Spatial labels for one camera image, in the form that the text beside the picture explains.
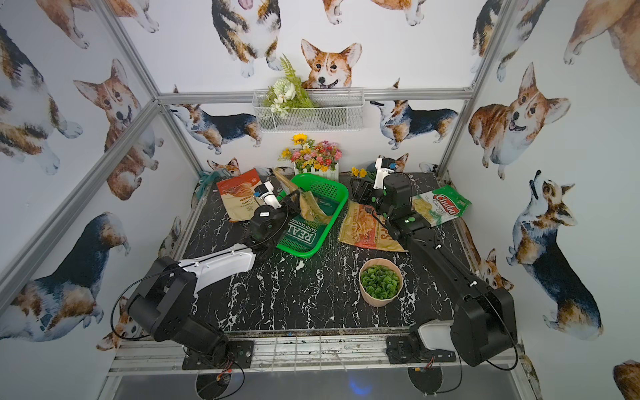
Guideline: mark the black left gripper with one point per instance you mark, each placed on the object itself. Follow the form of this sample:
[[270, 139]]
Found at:
[[279, 195]]

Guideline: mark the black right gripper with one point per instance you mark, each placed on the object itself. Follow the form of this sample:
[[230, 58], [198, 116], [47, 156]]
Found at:
[[364, 187]]

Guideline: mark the tan kettle chips bag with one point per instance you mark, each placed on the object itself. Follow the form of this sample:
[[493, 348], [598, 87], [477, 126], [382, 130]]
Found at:
[[309, 208]]

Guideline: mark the green Real chips bag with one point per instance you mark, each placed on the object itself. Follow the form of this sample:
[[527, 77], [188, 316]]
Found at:
[[304, 235]]

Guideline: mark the tan balsamico tomato chips bag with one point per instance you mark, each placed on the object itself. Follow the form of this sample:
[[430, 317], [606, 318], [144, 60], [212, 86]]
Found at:
[[361, 229]]

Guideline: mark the red cream cassava chips bag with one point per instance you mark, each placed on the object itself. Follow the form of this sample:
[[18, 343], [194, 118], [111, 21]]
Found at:
[[238, 195]]

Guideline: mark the green Chuba cassava chips bag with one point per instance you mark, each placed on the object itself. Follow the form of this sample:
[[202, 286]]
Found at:
[[440, 205]]

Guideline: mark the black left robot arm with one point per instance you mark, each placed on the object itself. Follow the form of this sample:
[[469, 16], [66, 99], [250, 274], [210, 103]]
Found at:
[[162, 302]]

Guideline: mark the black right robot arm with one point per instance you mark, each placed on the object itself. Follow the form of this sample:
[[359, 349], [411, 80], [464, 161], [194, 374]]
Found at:
[[484, 321]]

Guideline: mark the green plastic basket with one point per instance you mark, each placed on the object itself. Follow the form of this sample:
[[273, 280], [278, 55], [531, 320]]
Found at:
[[319, 187]]

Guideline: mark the colourful flowers in white fence planter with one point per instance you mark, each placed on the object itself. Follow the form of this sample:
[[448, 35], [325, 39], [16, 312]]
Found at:
[[317, 158]]

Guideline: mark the teal green cloth item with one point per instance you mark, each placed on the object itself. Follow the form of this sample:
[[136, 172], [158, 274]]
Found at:
[[205, 180]]

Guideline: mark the paper bowl of green leaves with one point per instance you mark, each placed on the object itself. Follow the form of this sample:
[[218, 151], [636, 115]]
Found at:
[[380, 282]]

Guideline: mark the white green artificial plant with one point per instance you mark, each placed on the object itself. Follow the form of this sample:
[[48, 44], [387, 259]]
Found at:
[[287, 94]]

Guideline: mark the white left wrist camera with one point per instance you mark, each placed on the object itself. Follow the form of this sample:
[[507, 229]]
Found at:
[[265, 192]]

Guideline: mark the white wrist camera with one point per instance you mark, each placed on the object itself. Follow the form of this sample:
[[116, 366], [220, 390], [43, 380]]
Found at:
[[265, 192], [384, 167]]

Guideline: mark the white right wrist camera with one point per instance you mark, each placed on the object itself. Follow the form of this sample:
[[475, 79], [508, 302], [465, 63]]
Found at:
[[384, 167]]

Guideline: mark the white wire wall basket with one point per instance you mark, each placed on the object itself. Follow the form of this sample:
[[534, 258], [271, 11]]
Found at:
[[337, 110]]

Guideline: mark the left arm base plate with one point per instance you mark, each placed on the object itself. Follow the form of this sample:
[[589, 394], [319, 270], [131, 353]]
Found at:
[[231, 354]]

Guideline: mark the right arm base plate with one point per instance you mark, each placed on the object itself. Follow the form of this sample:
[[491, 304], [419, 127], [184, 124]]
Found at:
[[408, 349]]

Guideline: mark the aluminium frame rails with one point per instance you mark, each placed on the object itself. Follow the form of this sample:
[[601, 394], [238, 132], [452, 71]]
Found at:
[[81, 81]]

